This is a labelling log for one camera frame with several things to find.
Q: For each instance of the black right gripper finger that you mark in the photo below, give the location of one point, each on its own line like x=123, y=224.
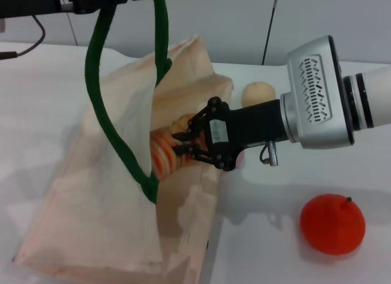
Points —
x=195, y=122
x=198, y=152

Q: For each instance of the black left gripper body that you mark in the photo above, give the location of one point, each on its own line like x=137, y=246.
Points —
x=30, y=3

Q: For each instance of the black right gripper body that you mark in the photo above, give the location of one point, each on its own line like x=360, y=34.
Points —
x=253, y=125

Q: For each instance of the orange striped spiral bread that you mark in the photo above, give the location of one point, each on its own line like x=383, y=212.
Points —
x=162, y=158

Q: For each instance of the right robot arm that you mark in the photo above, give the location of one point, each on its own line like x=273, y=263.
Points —
x=378, y=94

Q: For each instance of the beige round bun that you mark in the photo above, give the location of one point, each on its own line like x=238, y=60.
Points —
x=256, y=91

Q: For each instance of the pink peach toy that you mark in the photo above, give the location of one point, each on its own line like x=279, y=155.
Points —
x=241, y=158

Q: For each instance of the silver right wrist housing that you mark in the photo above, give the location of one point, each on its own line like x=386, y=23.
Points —
x=317, y=91

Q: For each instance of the thin black vertical rod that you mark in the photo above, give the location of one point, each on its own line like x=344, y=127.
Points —
x=268, y=30

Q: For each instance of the orange persimmon toy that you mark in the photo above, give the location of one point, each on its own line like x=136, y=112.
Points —
x=331, y=226

